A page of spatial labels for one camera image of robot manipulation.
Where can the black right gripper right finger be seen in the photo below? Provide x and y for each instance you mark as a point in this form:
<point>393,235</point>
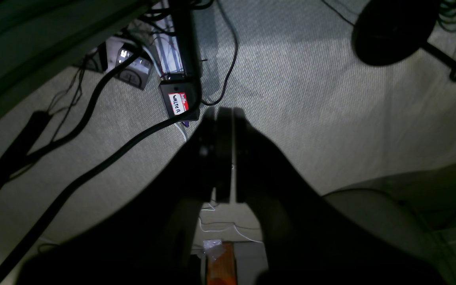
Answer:
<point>307,240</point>

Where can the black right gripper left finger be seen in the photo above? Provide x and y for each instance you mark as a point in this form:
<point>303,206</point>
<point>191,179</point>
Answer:
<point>149,239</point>

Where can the orange object on floor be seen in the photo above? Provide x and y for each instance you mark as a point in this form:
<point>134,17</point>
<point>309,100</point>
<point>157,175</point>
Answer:
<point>221,263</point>

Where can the black box with name sticker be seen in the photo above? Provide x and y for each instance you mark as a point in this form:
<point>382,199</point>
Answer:
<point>179,96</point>

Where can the grey power adapter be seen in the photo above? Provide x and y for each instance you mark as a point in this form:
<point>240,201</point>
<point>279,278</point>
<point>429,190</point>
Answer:
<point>137,73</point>

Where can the round black chair base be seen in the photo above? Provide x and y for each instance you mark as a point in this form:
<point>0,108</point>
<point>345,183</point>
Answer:
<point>389,31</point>

